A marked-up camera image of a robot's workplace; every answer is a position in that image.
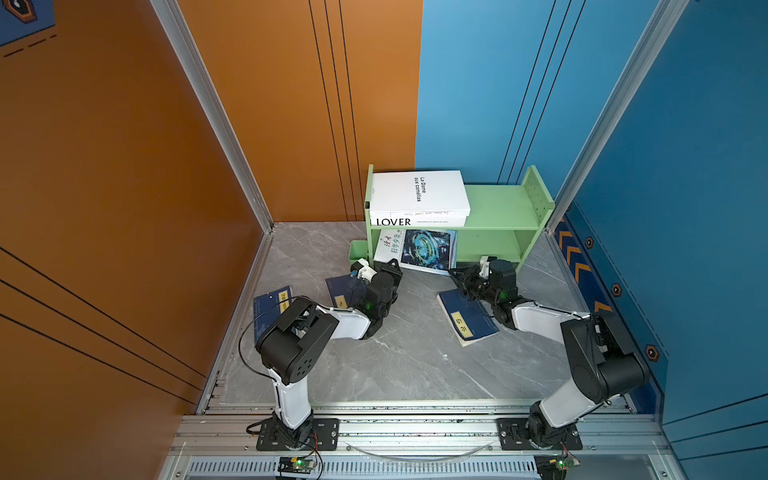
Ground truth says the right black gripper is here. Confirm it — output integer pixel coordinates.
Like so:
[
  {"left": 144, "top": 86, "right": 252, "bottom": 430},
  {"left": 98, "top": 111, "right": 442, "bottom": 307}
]
[{"left": 447, "top": 266, "right": 500, "bottom": 307}]

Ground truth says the colourful teal magazine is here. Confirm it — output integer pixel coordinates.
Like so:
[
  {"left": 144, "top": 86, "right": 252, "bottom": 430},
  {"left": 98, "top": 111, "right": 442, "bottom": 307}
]
[{"left": 374, "top": 229, "right": 457, "bottom": 276}]

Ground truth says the navy book with yellow label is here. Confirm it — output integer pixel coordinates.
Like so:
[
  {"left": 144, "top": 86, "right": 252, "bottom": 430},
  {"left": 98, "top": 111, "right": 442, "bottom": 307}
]
[{"left": 436, "top": 289, "right": 499, "bottom": 347}]

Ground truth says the LOVER black white book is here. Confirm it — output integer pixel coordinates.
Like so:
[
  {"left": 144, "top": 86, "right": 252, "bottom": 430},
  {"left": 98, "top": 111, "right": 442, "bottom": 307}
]
[{"left": 370, "top": 212, "right": 468, "bottom": 228}]

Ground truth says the white book with brown pattern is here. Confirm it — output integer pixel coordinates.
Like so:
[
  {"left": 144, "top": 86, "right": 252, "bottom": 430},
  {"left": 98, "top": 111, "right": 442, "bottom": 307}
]
[{"left": 369, "top": 170, "right": 471, "bottom": 217}]

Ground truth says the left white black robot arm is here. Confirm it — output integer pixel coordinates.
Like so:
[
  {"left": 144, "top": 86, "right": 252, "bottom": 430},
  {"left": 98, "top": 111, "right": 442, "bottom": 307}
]
[{"left": 256, "top": 258, "right": 403, "bottom": 449}]

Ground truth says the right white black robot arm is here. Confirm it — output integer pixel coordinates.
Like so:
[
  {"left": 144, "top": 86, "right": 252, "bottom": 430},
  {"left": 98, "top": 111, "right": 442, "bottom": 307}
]
[{"left": 449, "top": 256, "right": 650, "bottom": 449}]

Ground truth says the small green pen holder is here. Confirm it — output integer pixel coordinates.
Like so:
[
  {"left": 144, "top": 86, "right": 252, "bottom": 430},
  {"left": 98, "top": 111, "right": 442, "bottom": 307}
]
[{"left": 348, "top": 240, "right": 369, "bottom": 263}]

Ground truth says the navy blue book upper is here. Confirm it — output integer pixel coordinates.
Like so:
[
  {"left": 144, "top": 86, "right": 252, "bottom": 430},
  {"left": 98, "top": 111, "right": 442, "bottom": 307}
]
[{"left": 325, "top": 275, "right": 366, "bottom": 309}]

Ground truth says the green wooden two-tier shelf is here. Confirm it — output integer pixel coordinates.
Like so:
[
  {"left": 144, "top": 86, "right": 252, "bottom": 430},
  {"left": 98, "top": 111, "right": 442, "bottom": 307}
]
[{"left": 364, "top": 166, "right": 555, "bottom": 266}]

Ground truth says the navy book far left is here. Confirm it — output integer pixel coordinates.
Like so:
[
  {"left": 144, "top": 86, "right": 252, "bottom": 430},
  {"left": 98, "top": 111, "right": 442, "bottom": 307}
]
[{"left": 253, "top": 286, "right": 293, "bottom": 344}]

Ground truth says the right circuit board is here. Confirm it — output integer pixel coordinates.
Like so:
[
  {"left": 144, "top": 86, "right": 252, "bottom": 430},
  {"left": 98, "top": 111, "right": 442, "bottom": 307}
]
[{"left": 534, "top": 457, "right": 581, "bottom": 480}]

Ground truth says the left green circuit board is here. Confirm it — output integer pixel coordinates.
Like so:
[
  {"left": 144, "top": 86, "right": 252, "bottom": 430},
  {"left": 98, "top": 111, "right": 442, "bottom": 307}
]
[{"left": 276, "top": 456, "right": 320, "bottom": 479}]

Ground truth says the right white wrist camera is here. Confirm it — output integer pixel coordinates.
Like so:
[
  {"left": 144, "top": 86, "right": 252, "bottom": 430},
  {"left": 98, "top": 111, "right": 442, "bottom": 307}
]
[{"left": 479, "top": 256, "right": 497, "bottom": 281}]

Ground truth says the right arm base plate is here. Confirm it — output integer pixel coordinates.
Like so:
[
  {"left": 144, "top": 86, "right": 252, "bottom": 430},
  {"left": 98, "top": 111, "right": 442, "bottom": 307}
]
[{"left": 496, "top": 417, "right": 583, "bottom": 451}]

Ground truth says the aluminium rail frame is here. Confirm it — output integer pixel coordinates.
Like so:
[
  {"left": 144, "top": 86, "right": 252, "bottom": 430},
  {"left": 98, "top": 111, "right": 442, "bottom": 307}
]
[{"left": 168, "top": 398, "right": 686, "bottom": 479}]

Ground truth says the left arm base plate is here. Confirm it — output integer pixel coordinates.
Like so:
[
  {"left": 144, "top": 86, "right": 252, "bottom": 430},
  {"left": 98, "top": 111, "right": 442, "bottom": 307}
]
[{"left": 256, "top": 416, "right": 340, "bottom": 452}]

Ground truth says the right aluminium corner post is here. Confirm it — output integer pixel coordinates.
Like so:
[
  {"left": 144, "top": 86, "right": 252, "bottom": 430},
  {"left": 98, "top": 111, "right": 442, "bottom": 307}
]
[{"left": 545, "top": 0, "right": 689, "bottom": 234}]

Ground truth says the aluminium corner post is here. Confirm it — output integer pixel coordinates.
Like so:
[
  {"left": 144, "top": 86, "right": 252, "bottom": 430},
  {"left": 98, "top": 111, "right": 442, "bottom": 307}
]
[
  {"left": 545, "top": 0, "right": 689, "bottom": 234},
  {"left": 150, "top": 0, "right": 274, "bottom": 234}
]

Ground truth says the left aluminium corner post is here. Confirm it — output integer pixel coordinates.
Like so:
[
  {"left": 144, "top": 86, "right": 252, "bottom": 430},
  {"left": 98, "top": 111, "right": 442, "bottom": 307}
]
[{"left": 150, "top": 0, "right": 274, "bottom": 234}]

